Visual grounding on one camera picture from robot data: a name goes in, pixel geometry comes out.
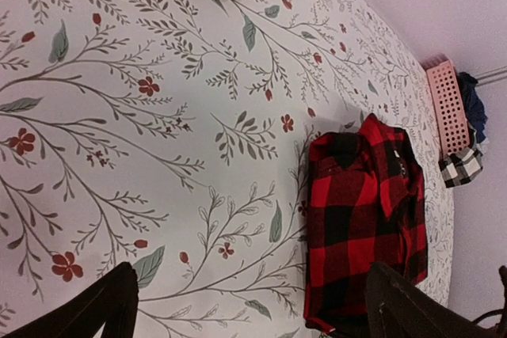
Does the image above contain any pink plastic basket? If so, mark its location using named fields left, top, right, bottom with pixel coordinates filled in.
left=421, top=53, right=471, bottom=156

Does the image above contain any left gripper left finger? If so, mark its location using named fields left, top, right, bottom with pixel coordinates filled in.
left=7, top=262, right=139, bottom=338

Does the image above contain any grey white plaid cloth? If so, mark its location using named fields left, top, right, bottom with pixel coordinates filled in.
left=439, top=146, right=483, bottom=188

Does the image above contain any red black plaid shirt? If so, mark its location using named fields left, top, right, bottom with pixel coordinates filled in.
left=303, top=115, right=428, bottom=336

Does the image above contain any right aluminium frame post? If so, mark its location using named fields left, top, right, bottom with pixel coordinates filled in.
left=477, top=66, right=507, bottom=85

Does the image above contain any dark blue garment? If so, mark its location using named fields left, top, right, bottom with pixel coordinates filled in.
left=457, top=72, right=487, bottom=143

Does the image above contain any floral patterned table mat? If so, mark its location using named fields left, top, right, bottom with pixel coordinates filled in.
left=1, top=0, right=454, bottom=337

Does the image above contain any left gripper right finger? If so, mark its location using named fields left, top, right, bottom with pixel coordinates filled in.
left=365, top=262, right=506, bottom=337

